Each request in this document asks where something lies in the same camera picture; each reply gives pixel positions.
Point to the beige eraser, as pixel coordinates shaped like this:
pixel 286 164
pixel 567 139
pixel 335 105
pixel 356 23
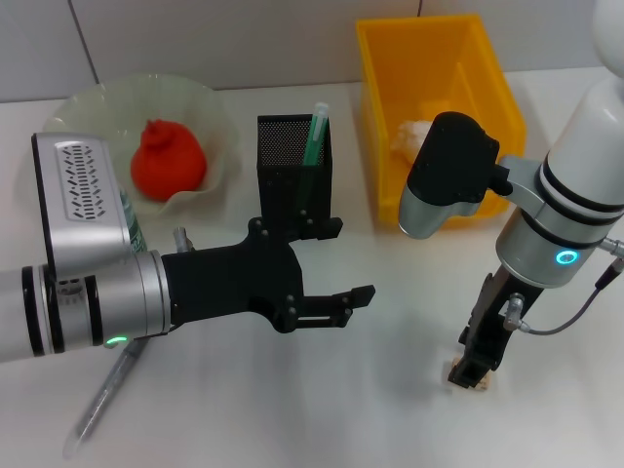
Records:
pixel 485 383

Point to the white paper ball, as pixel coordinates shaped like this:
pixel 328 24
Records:
pixel 409 139

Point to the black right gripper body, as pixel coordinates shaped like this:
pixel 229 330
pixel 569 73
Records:
pixel 497 317

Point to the silver wrist connector stub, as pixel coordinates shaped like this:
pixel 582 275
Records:
pixel 181 239
pixel 613 246

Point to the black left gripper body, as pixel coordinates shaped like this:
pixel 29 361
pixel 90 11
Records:
pixel 234 283

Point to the red-orange toy orange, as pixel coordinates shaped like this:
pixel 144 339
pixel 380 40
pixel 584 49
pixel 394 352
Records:
pixel 166 166

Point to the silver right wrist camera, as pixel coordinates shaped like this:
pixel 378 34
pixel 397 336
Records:
pixel 448 161

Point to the silver right wrist connector stub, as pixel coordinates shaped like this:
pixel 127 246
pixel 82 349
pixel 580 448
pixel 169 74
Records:
pixel 613 246

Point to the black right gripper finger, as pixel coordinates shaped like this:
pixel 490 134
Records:
pixel 475 368

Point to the silver glitter pen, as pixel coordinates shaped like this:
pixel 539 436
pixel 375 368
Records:
pixel 102 395

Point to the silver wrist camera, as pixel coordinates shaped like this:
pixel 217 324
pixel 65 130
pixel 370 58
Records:
pixel 448 161
pixel 78 195

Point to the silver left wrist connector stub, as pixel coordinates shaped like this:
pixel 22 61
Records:
pixel 181 239

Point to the yellow plastic bin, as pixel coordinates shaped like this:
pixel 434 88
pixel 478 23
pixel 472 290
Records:
pixel 390 73

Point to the clear water bottle green label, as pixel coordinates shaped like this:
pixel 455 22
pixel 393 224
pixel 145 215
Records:
pixel 134 229

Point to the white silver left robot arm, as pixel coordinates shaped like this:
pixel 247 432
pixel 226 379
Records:
pixel 73 302

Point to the mint green pen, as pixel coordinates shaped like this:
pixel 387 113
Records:
pixel 314 136

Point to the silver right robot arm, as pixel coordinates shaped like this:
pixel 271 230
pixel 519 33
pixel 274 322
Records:
pixel 585 146

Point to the black mesh pen holder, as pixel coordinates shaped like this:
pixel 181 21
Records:
pixel 278 195

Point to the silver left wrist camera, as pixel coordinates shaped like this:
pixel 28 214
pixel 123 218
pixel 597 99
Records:
pixel 78 195

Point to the translucent wavy fruit plate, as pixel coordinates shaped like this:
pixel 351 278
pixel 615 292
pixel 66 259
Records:
pixel 146 97

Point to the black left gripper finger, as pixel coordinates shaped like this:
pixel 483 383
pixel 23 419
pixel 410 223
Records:
pixel 317 229
pixel 336 304

